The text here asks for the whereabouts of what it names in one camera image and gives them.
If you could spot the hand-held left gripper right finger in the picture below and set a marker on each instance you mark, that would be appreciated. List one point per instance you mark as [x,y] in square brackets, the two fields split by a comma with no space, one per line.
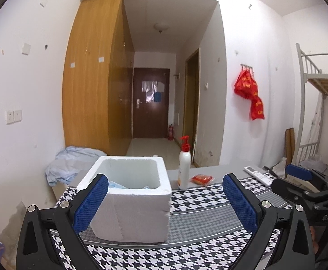
[241,202]

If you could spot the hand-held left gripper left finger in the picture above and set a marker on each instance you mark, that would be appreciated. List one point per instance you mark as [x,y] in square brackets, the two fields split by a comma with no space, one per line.
[92,202]

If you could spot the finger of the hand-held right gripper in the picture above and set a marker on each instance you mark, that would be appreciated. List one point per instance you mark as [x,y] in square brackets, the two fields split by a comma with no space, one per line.
[287,191]
[299,171]

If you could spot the white foam box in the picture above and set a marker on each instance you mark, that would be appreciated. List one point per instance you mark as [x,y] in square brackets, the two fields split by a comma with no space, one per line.
[130,211]

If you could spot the person's right hand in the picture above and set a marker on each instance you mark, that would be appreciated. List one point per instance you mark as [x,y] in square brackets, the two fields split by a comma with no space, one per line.
[315,239]

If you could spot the grey pillow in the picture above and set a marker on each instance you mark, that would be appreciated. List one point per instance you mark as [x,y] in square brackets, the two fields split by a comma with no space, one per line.
[313,163]

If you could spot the wooden boards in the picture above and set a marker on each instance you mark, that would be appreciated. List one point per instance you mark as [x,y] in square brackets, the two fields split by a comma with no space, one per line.
[290,144]

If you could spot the white remote control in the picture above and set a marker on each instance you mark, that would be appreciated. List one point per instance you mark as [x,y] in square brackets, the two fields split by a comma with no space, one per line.
[258,174]

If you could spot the houndstooth tablecloth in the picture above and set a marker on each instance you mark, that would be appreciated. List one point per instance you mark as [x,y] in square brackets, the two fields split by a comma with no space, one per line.
[197,199]

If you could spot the light blue cloth pile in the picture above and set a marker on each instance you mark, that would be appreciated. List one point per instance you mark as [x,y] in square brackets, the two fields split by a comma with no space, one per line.
[71,163]

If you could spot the red snack packet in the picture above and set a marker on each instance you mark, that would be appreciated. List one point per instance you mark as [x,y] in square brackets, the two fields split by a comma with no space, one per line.
[201,179]

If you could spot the white lotion bottle red pump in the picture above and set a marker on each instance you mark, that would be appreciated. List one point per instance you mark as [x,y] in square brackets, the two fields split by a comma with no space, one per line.
[184,168]

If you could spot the red plastic bag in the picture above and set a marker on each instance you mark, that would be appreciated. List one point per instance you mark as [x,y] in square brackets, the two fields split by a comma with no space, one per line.
[257,108]
[245,85]

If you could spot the grey metal bunk bed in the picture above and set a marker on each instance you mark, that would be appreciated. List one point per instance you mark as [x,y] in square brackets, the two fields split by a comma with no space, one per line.
[327,81]

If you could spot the red fire extinguisher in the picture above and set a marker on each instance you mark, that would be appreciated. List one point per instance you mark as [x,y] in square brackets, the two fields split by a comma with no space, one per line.
[171,132]

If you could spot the dark brown door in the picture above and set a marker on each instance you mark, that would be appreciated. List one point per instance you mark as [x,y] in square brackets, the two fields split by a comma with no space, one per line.
[150,118]

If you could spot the wooden wardrobe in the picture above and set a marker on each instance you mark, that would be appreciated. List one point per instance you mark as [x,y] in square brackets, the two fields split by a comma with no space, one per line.
[91,90]

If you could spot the blue paper notice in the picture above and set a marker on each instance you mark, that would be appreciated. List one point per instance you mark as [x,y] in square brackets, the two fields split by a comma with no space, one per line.
[157,97]

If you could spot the ceiling lamp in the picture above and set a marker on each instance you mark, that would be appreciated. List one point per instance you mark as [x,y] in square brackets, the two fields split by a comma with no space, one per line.
[161,28]

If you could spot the wooden side door frame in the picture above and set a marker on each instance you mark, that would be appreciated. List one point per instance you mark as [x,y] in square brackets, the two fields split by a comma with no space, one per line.
[190,104]

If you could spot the white wall socket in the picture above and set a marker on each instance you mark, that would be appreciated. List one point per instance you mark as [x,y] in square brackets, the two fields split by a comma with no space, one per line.
[10,117]
[18,115]

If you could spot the metal wall hook rack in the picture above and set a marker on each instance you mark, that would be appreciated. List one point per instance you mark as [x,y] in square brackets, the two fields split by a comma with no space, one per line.
[247,66]

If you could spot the white wall plate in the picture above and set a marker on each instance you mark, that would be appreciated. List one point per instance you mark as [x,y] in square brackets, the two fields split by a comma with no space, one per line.
[43,1]
[26,49]

